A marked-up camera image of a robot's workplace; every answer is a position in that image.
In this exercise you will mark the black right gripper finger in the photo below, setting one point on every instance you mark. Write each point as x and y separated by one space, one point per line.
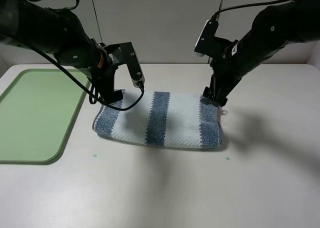
208 98

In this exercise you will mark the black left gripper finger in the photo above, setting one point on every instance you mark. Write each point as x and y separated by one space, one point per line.
112 96

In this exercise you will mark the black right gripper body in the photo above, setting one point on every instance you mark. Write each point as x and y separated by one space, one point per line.
230 63

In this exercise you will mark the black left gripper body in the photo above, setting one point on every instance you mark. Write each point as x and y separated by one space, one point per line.
100 68

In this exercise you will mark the blue white striped towel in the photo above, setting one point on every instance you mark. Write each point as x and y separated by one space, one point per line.
161 119

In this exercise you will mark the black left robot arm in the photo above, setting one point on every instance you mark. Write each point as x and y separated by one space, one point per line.
58 36

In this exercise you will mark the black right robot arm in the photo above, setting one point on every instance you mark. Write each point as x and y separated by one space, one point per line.
272 29

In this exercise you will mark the green plastic tray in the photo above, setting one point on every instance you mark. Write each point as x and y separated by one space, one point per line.
37 112

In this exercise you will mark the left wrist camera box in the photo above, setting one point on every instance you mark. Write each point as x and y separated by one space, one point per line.
130 58

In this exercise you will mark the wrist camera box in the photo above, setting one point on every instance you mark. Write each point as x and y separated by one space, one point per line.
206 38
130 58

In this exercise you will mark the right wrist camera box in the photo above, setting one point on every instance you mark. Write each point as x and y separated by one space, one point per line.
206 38

